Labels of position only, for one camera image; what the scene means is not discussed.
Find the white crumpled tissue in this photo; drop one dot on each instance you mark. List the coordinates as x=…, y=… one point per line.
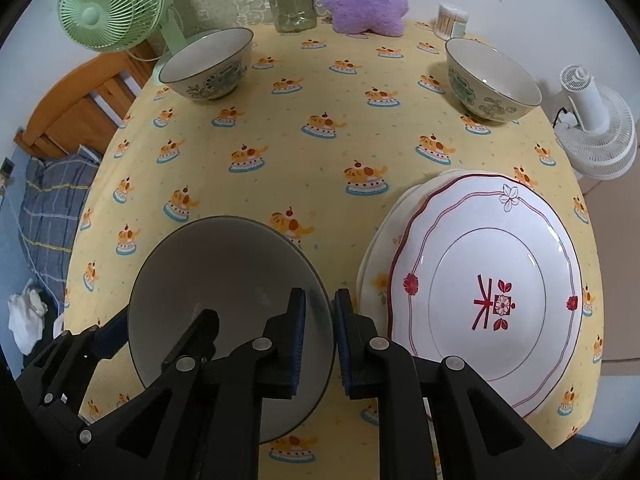
x=27, y=320

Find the green desk fan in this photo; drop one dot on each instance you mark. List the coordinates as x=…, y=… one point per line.
x=100, y=10

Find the blue plaid pillow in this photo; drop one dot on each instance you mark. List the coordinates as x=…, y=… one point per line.
x=50, y=210

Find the yellow printed tablecloth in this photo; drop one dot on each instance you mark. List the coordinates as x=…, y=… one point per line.
x=325, y=170

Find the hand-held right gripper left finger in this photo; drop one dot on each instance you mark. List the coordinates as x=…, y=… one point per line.
x=299, y=340

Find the cotton swab container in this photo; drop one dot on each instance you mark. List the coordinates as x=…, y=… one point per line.
x=450, y=22

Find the white standing fan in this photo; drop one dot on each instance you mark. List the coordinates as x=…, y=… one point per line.
x=600, y=125

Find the wall socket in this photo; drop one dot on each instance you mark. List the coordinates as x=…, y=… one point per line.
x=6, y=167

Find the white red-rimmed plate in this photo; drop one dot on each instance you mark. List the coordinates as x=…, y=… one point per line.
x=500, y=260

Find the wooden bed headboard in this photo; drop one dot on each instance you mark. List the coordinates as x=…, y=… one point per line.
x=65, y=120

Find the large scalloped yellow-flower plate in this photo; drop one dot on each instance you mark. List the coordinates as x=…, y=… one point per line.
x=362, y=280

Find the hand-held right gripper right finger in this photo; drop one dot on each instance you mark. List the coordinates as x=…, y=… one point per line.
x=344, y=340

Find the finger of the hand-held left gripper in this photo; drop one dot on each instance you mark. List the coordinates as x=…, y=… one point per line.
x=112, y=337

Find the floral ceramic bowl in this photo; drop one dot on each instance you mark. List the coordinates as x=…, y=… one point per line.
x=492, y=75
x=210, y=57
x=225, y=270

